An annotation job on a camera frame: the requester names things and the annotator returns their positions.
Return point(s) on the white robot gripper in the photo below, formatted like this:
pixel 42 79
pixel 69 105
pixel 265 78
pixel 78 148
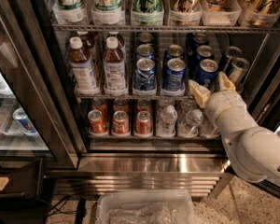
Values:
pixel 221 104

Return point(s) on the blue pepsi can front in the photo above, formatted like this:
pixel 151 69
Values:
pixel 206 72

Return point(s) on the blue pepsi can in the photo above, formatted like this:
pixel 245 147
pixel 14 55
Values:
pixel 201 53
pixel 206 72
pixel 193 41

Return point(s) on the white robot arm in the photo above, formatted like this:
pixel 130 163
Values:
pixel 254 151

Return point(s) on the blue can front middle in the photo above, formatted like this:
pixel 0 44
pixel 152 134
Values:
pixel 173 75

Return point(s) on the silver red bull can back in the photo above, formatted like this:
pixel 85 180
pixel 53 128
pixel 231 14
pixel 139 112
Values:
pixel 229 53

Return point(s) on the water bottle front middle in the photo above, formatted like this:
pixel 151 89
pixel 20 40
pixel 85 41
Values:
pixel 189 127

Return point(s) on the water bottle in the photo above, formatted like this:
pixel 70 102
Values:
pixel 207 129
pixel 189 127
pixel 167 121

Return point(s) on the blue pepsi can back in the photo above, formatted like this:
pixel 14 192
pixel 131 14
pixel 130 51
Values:
pixel 193 41

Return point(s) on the blue can behind middle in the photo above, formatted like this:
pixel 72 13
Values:
pixel 173 51

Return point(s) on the blue patterned can front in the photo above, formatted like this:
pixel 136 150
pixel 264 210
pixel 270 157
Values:
pixel 145 75

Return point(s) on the blue patterned can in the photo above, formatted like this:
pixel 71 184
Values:
pixel 145 38
pixel 145 51
pixel 145 75

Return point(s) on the orange soda can back right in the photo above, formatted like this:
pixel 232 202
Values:
pixel 144 105

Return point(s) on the orange soda can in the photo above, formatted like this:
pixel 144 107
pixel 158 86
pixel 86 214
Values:
pixel 144 105
pixel 120 104
pixel 143 123
pixel 96 121
pixel 101 105
pixel 120 122

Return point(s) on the orange soda can front right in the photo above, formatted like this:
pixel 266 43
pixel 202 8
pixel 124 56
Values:
pixel 143 123

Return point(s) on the blue patterned can back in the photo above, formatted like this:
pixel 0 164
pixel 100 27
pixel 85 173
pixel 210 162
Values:
pixel 145 38

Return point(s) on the gold can top shelf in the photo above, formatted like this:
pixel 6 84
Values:
pixel 183 12

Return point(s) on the orange soda can back middle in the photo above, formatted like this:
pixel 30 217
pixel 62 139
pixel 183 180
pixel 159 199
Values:
pixel 120 104

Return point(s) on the stainless steel fridge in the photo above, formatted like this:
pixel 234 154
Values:
pixel 109 164

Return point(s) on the orange soda can front middle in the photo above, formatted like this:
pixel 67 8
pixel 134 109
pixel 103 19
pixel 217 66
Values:
pixel 120 122

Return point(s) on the gold can top right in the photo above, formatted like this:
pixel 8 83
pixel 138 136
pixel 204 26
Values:
pixel 261 13

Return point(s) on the orange soda can back left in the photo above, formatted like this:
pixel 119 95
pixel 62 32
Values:
pixel 101 105

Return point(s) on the orange soda can front left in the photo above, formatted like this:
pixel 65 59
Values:
pixel 96 121

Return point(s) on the white orange can top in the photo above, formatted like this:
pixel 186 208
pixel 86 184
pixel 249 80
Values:
pixel 108 11

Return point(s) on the white can top left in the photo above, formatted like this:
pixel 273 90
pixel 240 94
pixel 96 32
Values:
pixel 71 11

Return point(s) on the left glass fridge door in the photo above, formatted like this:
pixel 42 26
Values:
pixel 31 64

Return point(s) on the blue white can left fridge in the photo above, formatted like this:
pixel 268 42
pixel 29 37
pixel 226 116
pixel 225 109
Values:
pixel 21 117

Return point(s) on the water bottle front right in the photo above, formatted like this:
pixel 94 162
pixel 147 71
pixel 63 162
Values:
pixel 207 129

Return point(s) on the water bottle front left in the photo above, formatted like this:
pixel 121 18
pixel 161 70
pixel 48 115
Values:
pixel 167 121

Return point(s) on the tea bottle front right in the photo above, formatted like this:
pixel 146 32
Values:
pixel 114 65

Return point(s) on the tea bottle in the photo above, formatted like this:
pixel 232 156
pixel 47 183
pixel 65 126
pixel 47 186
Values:
pixel 80 61
pixel 120 39
pixel 114 65
pixel 88 42

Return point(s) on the tea bottle back right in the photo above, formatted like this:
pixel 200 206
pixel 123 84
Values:
pixel 120 39

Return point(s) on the clear plastic storage bin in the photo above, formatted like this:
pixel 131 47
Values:
pixel 146 206

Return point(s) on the tea bottle front left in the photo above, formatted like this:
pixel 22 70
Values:
pixel 80 61

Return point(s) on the tea bottle back left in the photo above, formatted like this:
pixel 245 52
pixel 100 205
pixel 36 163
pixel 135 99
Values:
pixel 88 42

